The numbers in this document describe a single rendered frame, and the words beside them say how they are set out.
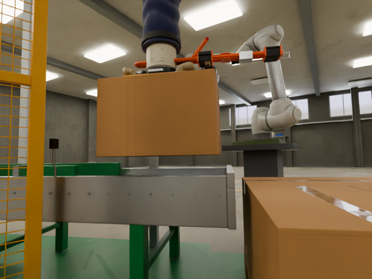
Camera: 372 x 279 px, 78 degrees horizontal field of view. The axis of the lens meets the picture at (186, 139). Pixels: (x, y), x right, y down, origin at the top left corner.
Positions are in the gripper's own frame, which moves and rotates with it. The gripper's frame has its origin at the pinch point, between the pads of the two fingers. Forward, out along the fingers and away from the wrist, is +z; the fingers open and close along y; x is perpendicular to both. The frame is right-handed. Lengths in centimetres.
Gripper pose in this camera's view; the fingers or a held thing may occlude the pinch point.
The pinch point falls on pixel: (207, 59)
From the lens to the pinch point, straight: 135.8
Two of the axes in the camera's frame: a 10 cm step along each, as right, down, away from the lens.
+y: 0.2, 10.0, -0.7
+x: -9.9, 0.3, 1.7
